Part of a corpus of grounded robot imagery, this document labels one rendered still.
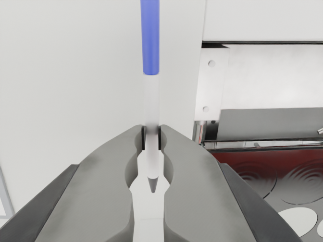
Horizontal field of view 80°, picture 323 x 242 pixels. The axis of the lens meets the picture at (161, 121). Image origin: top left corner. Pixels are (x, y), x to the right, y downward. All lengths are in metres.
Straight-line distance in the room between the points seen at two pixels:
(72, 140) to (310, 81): 0.28
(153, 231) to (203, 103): 0.14
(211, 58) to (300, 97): 0.15
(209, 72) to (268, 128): 0.21
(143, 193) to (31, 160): 0.11
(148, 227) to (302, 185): 0.25
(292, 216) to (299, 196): 0.05
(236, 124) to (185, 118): 0.21
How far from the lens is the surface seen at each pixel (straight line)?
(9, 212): 0.26
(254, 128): 0.38
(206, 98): 0.22
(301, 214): 0.45
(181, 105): 0.15
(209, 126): 0.31
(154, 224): 0.23
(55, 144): 0.18
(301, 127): 0.43
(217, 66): 0.21
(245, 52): 0.25
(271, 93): 0.28
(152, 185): 0.17
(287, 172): 0.35
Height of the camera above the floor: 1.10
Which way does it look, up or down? 61 degrees down
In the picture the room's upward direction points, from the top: 172 degrees clockwise
